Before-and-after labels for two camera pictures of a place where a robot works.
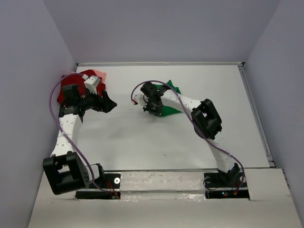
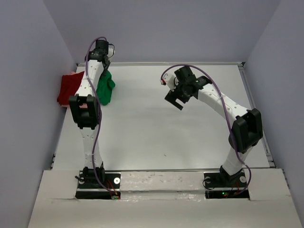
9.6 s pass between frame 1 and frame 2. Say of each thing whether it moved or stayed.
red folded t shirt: stayed
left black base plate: stayed
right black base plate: stayed
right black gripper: moved
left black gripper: moved
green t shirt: moved
